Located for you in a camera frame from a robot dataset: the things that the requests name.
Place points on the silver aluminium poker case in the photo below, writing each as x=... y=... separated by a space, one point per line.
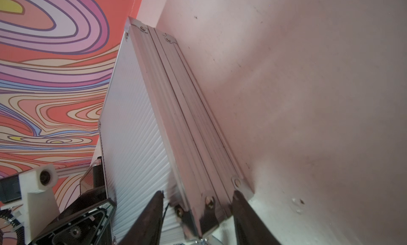
x=158 y=134

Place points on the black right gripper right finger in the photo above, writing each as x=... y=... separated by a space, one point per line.
x=249 y=228

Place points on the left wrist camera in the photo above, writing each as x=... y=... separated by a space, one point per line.
x=28 y=202

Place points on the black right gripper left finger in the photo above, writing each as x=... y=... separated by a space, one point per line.
x=147 y=228

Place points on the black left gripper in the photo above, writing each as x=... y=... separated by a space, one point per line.
x=87 y=220

